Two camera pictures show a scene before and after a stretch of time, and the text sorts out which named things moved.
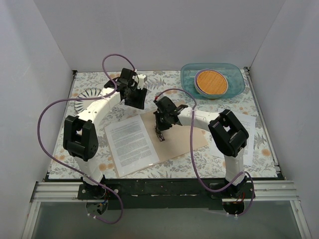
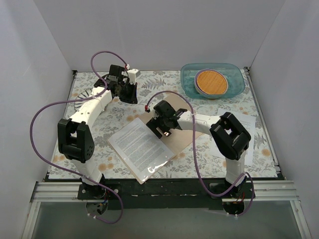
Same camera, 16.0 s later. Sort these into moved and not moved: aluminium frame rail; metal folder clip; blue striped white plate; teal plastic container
Moved: metal folder clip
Not moved: blue striped white plate; aluminium frame rail; teal plastic container
